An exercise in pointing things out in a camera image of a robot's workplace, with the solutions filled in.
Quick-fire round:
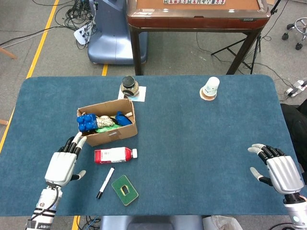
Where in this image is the blue cloth item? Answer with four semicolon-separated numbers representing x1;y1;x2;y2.
115;111;133;127

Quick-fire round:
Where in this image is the blue felt table cover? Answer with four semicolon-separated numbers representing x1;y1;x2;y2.
0;75;304;216

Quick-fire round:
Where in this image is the black tripod stand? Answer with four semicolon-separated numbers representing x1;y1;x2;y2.
211;0;283;74

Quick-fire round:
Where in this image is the black cable tangle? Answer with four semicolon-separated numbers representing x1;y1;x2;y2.
32;0;97;50

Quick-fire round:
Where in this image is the blue toy brick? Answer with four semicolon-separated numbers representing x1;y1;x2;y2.
76;114;98;133

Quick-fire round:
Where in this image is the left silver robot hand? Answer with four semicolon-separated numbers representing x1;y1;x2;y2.
44;131;87;187

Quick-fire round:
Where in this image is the light wooden leg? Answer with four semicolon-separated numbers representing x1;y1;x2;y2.
0;46;18;59

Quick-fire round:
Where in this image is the white power strip with plugs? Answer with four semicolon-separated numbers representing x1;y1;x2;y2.
73;23;96;46

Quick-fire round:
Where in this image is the white plastic bag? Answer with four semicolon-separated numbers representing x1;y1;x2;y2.
202;215;243;230

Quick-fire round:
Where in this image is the black and white marker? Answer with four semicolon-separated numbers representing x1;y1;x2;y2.
96;167;115;199

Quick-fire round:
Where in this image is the amber round base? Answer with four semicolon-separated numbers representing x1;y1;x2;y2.
201;90;216;100

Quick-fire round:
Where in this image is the brown mahjong table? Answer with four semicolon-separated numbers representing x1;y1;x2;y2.
126;0;272;76

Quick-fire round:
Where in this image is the beige rope bundle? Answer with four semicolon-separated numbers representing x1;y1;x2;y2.
95;115;115;128

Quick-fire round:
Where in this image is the brown cardboard box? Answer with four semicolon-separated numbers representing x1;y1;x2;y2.
76;98;139;147

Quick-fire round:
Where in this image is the red white plastic bottle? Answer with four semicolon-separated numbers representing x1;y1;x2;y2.
94;147;138;165

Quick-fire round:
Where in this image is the white paper card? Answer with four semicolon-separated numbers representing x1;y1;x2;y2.
118;85;147;103

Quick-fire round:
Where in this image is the white paper cup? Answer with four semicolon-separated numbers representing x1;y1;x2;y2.
202;76;221;96

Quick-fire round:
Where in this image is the blue-grey robot torso base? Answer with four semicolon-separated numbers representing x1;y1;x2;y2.
99;215;204;230

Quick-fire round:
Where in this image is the white red power strip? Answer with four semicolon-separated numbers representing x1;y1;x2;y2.
286;80;307;97

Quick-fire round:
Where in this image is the glass jar with black lid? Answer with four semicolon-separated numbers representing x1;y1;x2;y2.
120;76;140;97

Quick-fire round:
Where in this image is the blue floor cable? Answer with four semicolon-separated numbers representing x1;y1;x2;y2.
85;215;100;230

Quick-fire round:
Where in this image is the chrome stool with castors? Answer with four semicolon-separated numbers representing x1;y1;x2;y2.
282;17;307;50

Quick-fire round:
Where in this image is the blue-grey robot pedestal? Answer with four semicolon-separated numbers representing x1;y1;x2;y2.
87;0;148;65

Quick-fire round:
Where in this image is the green yellow sponge with hole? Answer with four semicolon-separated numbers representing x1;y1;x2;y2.
111;174;140;206

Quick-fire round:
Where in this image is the green plastic packet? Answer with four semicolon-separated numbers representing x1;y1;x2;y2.
94;124;120;134

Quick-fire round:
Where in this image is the black clothing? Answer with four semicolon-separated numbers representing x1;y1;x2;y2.
280;98;307;168

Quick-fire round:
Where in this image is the face-up mahjong tile row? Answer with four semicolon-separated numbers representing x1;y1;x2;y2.
164;0;226;5

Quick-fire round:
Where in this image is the round beige coaster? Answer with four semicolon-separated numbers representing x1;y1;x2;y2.
199;87;218;102

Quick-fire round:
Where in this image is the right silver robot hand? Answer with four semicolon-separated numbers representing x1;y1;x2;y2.
247;143;305;194

